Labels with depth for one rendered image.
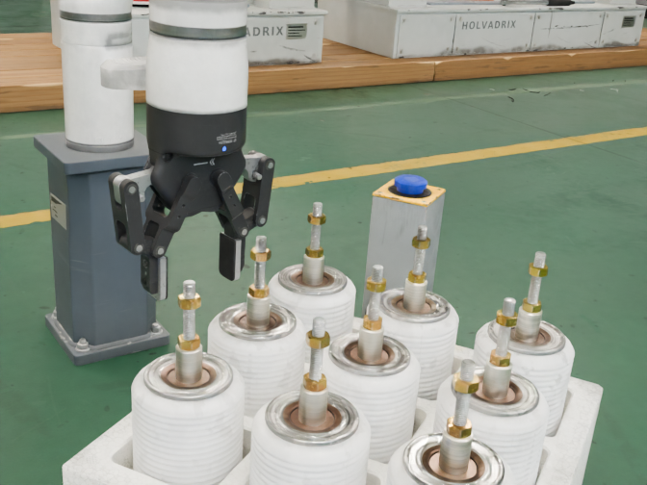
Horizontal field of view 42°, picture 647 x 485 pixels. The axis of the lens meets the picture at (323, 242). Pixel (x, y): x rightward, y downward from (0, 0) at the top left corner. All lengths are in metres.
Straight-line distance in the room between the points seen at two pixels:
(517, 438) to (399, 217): 0.37
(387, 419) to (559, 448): 0.17
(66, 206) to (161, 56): 0.61
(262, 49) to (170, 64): 2.39
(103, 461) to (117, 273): 0.50
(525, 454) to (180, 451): 0.29
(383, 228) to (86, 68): 0.44
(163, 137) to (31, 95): 2.02
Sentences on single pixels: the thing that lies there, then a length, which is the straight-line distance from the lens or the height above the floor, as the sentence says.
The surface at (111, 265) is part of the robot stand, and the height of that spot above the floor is 0.14.
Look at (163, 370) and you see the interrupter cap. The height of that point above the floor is 0.25.
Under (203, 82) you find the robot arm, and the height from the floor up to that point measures 0.51.
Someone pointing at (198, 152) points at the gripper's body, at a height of 0.46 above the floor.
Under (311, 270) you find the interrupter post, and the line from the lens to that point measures 0.90.
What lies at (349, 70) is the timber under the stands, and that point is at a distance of 3.12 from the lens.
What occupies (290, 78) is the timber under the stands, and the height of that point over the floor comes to 0.05.
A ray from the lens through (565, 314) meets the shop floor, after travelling 1.52.
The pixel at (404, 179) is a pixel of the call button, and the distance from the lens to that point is 1.02.
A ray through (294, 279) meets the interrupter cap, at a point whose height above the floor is 0.25.
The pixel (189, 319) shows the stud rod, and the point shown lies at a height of 0.31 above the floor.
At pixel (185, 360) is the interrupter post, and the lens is 0.72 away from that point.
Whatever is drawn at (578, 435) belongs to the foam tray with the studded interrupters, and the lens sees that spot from 0.86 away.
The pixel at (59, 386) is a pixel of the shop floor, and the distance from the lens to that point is 1.21.
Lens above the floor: 0.64
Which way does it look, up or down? 22 degrees down
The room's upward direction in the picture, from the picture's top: 4 degrees clockwise
